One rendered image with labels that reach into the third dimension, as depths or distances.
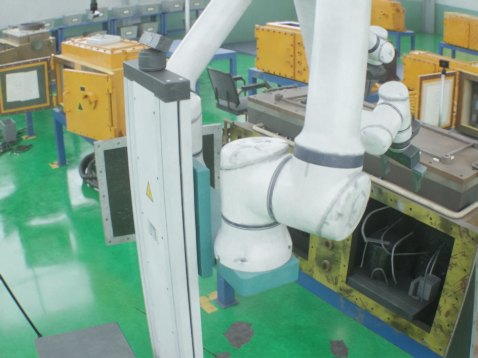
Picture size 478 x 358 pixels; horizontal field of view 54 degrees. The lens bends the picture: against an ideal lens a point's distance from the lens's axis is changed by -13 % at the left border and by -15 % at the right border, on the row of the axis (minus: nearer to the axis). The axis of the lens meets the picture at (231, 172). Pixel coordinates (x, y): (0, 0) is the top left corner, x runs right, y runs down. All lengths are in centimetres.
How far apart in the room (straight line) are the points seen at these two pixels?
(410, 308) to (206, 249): 109
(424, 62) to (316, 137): 774
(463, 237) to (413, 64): 720
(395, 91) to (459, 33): 1005
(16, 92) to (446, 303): 462
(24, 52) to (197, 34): 530
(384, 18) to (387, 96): 1131
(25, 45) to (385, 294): 571
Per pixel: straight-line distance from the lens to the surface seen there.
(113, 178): 262
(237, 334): 314
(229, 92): 566
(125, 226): 274
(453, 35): 1152
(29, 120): 690
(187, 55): 174
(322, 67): 105
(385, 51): 203
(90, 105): 428
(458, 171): 193
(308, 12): 123
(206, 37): 175
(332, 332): 318
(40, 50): 698
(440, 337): 208
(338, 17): 104
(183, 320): 143
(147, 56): 127
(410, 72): 895
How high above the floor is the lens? 204
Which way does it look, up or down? 23 degrees down
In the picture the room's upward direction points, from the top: 1 degrees counter-clockwise
